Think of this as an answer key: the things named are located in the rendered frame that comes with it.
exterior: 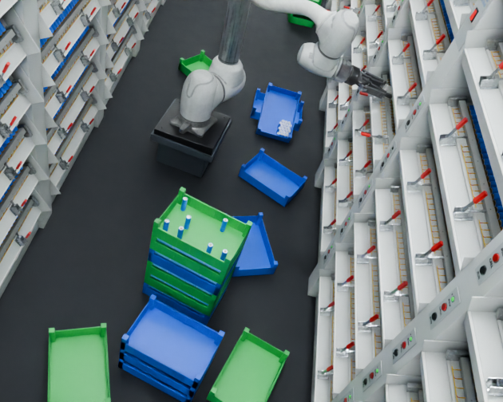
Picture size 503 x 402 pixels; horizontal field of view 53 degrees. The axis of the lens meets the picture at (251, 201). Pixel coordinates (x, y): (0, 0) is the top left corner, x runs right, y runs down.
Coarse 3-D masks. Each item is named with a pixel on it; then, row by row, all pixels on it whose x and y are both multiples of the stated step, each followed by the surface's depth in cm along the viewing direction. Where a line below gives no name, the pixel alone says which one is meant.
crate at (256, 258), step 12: (240, 216) 243; (252, 216) 245; (252, 228) 247; (264, 228) 242; (252, 240) 242; (264, 240) 242; (252, 252) 237; (264, 252) 239; (240, 264) 231; (252, 264) 233; (264, 264) 235; (276, 264) 227
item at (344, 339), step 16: (336, 256) 202; (352, 256) 201; (336, 272) 197; (352, 272) 196; (336, 288) 192; (352, 288) 191; (336, 304) 187; (352, 304) 186; (336, 320) 182; (352, 320) 182; (336, 336) 178; (352, 336) 177; (336, 352) 174; (352, 352) 171; (336, 368) 170; (352, 368) 169; (336, 384) 166
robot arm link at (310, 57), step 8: (304, 48) 192; (312, 48) 192; (304, 56) 193; (312, 56) 192; (320, 56) 190; (304, 64) 195; (312, 64) 193; (320, 64) 192; (328, 64) 192; (336, 64) 194; (312, 72) 197; (320, 72) 196; (328, 72) 195
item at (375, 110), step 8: (376, 72) 222; (384, 72) 220; (376, 104) 210; (376, 112) 206; (376, 120) 202; (376, 128) 199; (384, 128) 198; (392, 128) 198; (376, 144) 192; (376, 152) 189; (376, 160) 180
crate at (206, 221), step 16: (176, 208) 192; (192, 208) 194; (208, 208) 191; (160, 224) 185; (176, 224) 187; (192, 224) 189; (208, 224) 190; (240, 224) 189; (176, 240) 177; (192, 240) 184; (208, 240) 186; (224, 240) 187; (240, 240) 189; (208, 256) 176; (224, 272) 178
